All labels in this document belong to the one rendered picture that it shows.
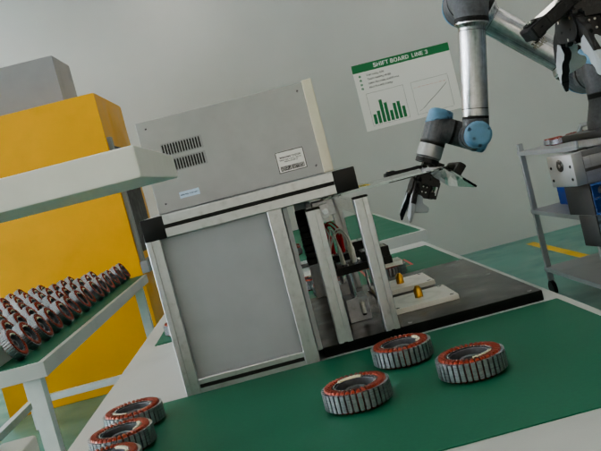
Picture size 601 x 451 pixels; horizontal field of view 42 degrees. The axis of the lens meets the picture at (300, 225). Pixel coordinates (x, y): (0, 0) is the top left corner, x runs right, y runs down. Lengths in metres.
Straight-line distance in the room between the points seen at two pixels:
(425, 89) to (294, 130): 5.63
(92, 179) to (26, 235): 4.66
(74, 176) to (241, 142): 0.90
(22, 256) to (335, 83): 3.21
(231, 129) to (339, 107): 5.48
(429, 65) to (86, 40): 3.05
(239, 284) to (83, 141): 3.87
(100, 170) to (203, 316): 0.82
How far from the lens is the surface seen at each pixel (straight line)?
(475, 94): 2.30
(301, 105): 1.73
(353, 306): 1.80
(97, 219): 5.39
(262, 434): 1.28
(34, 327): 3.08
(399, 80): 7.28
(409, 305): 1.79
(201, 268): 1.61
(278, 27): 7.25
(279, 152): 1.72
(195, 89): 7.19
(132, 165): 0.84
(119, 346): 5.47
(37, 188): 0.86
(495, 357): 1.28
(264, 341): 1.63
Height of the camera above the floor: 1.14
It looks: 4 degrees down
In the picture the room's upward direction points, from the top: 14 degrees counter-clockwise
